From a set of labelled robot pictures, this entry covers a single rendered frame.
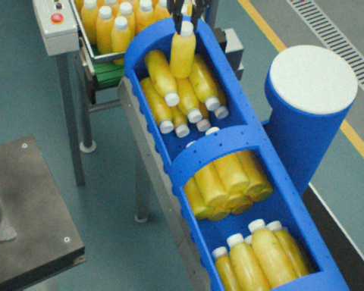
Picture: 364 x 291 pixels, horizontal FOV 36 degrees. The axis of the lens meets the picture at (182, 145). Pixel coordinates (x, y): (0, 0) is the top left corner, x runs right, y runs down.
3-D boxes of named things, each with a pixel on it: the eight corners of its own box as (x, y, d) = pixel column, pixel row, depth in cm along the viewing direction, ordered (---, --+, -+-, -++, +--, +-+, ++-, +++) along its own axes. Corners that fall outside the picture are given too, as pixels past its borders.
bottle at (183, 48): (182, 82, 161) (188, 43, 147) (164, 71, 162) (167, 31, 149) (196, 70, 164) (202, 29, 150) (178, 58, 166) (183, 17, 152)
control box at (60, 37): (48, 56, 177) (44, 33, 168) (34, 13, 187) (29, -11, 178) (80, 50, 179) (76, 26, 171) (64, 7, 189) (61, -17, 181)
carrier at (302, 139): (283, 176, 260) (223, 179, 256) (345, 45, 186) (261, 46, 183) (296, 233, 244) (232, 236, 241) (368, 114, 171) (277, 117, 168)
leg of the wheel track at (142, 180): (136, 225, 257) (139, 151, 204) (133, 214, 259) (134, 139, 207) (149, 221, 258) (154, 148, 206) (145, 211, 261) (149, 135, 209)
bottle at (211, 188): (233, 198, 145) (209, 148, 153) (224, 191, 139) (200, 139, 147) (211, 210, 146) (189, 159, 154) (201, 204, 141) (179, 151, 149)
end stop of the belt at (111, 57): (95, 64, 183) (95, 58, 181) (94, 63, 183) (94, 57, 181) (208, 40, 193) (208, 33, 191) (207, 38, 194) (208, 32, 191)
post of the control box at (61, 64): (76, 186, 265) (51, 36, 182) (73, 179, 267) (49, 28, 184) (84, 183, 266) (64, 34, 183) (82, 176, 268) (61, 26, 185)
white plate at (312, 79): (345, 44, 185) (344, 46, 186) (263, 45, 182) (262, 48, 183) (368, 111, 170) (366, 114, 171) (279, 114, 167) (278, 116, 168)
